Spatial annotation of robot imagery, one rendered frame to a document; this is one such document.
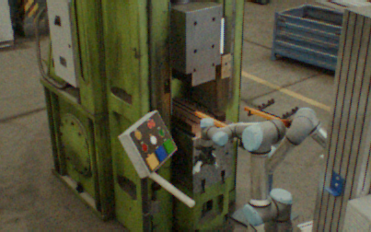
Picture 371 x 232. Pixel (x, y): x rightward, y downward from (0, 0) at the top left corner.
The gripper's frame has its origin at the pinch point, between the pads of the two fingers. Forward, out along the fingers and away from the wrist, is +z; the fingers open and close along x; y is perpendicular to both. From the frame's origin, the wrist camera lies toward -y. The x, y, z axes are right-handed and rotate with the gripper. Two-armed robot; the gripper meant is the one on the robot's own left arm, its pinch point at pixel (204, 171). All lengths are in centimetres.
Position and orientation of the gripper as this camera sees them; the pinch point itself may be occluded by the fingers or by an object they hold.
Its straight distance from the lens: 300.8
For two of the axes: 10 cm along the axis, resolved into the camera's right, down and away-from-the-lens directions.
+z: 0.0, 8.9, 4.5
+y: 4.0, 4.1, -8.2
